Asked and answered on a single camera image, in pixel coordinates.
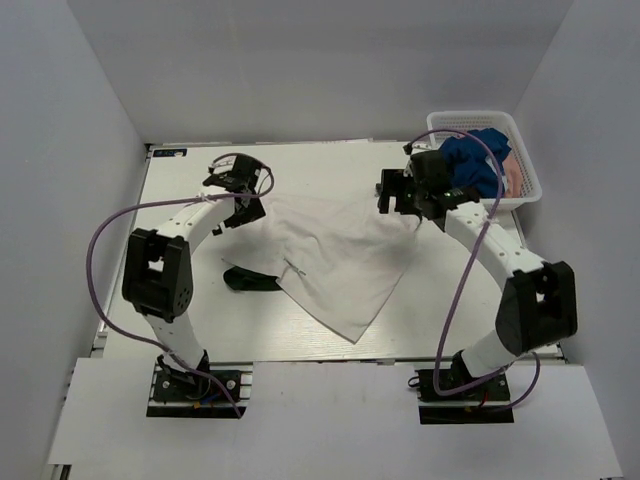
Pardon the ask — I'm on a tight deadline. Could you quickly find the blue label sticker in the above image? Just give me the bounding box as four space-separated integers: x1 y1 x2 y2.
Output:
152 148 188 158

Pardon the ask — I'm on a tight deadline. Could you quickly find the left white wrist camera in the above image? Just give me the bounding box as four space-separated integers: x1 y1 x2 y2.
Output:
202 156 236 190

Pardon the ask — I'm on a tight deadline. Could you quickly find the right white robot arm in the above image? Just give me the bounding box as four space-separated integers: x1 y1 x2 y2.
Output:
376 151 578 399

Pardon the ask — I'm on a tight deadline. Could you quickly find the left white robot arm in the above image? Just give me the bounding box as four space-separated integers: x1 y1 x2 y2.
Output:
122 153 273 399

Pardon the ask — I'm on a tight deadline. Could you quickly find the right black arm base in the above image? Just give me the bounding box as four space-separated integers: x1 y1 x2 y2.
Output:
407 369 514 426

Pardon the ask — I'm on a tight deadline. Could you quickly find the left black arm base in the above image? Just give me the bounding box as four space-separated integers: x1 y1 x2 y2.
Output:
146 364 253 419

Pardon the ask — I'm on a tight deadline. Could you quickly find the pink t-shirt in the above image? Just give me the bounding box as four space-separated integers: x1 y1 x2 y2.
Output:
502 153 524 199

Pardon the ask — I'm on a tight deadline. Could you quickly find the white plastic basket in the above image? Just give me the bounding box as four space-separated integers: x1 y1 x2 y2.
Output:
426 110 542 210

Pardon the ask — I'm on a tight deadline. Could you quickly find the white green-sleeved printed t-shirt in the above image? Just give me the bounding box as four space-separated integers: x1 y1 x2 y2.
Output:
223 196 421 343

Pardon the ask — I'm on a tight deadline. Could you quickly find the blue t-shirt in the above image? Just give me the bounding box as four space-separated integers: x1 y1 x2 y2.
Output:
439 128 511 198

